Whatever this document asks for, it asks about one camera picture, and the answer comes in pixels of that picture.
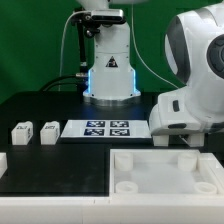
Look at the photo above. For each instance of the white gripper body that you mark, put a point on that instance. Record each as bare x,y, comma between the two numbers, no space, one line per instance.
192,140

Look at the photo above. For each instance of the white square tabletop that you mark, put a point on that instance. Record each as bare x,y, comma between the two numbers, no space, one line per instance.
165,171

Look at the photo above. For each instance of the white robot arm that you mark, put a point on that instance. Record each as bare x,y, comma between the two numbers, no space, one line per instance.
194,48

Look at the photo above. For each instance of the white front and right fence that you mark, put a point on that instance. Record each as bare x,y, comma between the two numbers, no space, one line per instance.
114,209

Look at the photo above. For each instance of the white marker plate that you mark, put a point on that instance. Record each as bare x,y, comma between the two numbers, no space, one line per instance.
106,129

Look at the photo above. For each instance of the white left obstacle block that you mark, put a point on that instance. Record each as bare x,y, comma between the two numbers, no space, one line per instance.
3,164

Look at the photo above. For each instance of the black camera on pole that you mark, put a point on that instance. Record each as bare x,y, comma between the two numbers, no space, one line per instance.
88,25

